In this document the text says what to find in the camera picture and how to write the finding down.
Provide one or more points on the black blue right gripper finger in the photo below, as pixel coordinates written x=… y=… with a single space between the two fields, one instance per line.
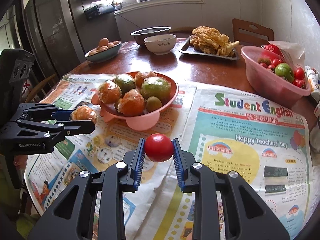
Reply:
x=246 y=215
x=71 y=215

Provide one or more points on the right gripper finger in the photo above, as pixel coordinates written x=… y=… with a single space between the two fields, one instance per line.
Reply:
x=60 y=113
x=71 y=127

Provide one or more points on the large orange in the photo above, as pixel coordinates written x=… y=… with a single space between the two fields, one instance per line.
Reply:
x=132 y=104

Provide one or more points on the green citrus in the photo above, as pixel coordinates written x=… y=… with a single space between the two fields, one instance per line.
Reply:
x=126 y=82

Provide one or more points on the peeled orange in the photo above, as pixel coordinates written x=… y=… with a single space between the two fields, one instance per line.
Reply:
x=141 y=76

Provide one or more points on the small brown longan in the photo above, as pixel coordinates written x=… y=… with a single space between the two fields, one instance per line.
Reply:
x=153 y=103

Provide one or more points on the red tomato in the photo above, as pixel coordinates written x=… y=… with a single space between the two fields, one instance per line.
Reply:
x=158 y=148

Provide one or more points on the yellow-green citrus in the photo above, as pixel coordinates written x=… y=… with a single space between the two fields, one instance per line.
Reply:
x=158 y=87

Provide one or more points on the left newspaper sheet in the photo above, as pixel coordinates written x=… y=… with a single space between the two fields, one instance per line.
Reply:
x=46 y=175

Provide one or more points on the Student English newspaper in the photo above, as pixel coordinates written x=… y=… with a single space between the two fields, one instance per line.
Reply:
x=267 y=144

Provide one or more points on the orange pink fruit plate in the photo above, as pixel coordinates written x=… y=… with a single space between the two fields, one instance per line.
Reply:
x=138 y=123

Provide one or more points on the teal bowl of eggs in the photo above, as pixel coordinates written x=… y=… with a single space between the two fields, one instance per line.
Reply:
x=105 y=50

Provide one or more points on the dark refrigerator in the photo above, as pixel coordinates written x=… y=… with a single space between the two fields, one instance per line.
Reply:
x=52 y=35

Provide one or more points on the steel mixing bowl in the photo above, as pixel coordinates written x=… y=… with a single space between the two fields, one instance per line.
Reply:
x=141 y=34

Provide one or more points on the white ceramic bowl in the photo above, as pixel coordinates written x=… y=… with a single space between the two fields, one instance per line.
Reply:
x=160 y=44

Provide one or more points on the dark metal tray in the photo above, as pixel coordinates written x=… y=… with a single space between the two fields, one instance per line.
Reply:
x=187 y=49

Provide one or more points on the pink plastic basin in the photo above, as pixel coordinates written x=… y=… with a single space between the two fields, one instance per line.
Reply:
x=267 y=84

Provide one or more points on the green tomato in basin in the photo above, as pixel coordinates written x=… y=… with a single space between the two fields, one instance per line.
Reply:
x=283 y=70

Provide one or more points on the white medicine bottle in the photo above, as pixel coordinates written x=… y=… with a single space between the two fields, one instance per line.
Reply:
x=313 y=79

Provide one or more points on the fried dough pile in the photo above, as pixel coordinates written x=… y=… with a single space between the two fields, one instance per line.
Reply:
x=210 y=41

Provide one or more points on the white plastic bag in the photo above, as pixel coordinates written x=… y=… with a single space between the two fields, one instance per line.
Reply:
x=293 y=53

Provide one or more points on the wooden chair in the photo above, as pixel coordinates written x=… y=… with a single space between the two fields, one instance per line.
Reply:
x=250 y=33

